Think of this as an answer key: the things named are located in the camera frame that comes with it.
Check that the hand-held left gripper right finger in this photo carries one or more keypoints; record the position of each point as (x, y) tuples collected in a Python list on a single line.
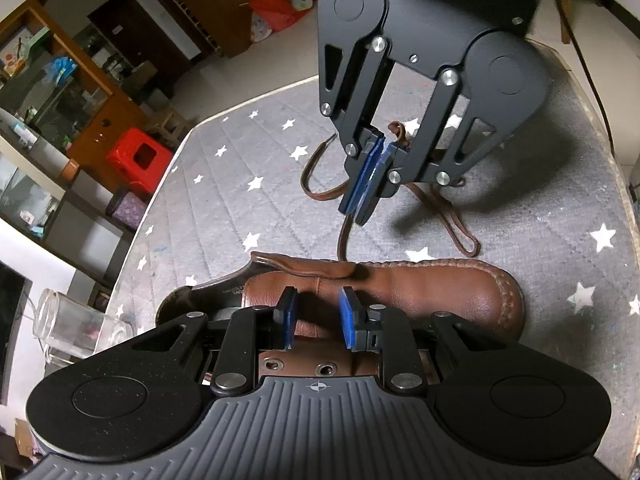
[(350, 321)]

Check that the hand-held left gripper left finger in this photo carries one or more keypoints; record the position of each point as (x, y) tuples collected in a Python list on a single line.
[(288, 322)]

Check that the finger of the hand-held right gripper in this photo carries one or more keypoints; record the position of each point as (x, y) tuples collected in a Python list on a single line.
[(361, 180), (382, 185)]

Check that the brown shoelace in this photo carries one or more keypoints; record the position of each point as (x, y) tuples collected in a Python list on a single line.
[(343, 242)]

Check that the brown leather shoe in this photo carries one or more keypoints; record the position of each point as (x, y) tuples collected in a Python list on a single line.
[(440, 295)]

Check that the grey star-patterned tablecloth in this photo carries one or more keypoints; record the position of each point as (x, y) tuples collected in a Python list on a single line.
[(225, 200)]

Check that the orange mesh toy basket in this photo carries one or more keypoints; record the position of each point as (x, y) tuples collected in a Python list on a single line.
[(280, 10)]

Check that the purple patterned stool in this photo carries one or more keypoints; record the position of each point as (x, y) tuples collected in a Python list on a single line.
[(127, 210)]

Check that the small wooden stool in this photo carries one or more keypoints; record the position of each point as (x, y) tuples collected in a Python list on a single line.
[(167, 125)]

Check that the clear glass mug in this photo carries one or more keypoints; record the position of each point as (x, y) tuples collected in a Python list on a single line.
[(75, 325)]

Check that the red plastic stool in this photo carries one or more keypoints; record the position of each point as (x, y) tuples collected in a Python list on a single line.
[(125, 155)]

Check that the black flat television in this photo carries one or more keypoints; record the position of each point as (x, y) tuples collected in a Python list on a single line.
[(10, 325)]

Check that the wooden glass display cabinet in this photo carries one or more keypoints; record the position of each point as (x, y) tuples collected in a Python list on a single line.
[(75, 100)]

